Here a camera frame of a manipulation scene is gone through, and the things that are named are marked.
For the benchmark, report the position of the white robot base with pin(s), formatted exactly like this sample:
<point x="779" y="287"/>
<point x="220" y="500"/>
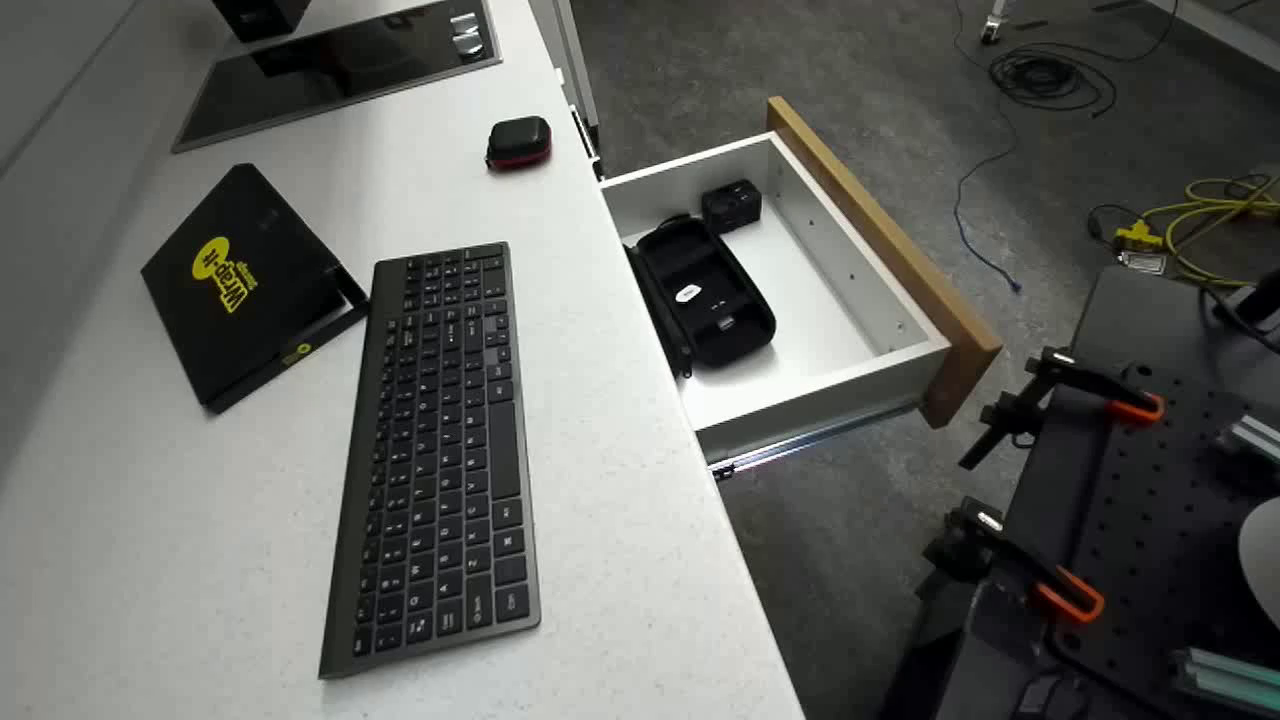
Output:
<point x="1257" y="551"/>

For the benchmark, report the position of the white drawer wooden front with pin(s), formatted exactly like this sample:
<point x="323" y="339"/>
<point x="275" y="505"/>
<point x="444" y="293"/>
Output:
<point x="866" y="320"/>

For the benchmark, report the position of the black controller case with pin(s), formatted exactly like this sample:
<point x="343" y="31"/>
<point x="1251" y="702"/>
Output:
<point x="702" y="302"/>

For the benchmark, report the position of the small black cube adapter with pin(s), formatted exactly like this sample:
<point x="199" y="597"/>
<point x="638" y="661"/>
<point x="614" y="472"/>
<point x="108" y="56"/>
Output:
<point x="730" y="207"/>

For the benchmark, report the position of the small black red case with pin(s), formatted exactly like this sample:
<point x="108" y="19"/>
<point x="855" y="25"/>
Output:
<point x="523" y="142"/>

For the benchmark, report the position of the black slim keyboard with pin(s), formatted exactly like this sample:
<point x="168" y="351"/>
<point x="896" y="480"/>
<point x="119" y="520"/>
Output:
<point x="435" y="540"/>

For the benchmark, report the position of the lower black orange clamp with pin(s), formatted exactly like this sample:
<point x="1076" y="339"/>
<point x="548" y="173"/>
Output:
<point x="974" y="540"/>

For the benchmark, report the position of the black box yellow logo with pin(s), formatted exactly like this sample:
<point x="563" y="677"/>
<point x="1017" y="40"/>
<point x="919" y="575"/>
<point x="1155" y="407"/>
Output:
<point x="245" y="289"/>

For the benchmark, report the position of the black induction cooktop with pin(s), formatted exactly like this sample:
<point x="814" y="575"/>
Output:
<point x="338" y="67"/>

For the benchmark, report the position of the black object on cooktop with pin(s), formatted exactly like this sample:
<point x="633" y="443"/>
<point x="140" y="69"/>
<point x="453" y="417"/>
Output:
<point x="262" y="19"/>

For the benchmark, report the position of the black perforated robot table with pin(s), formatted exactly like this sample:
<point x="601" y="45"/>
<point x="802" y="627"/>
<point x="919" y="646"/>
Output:
<point x="1135" y="492"/>

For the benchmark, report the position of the grey aluminium profile block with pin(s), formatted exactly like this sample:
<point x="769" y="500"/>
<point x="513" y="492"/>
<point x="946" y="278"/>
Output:
<point x="1251" y="432"/>

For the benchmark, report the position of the teal aluminium bracket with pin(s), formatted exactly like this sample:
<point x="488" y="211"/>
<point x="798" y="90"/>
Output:
<point x="1230" y="683"/>

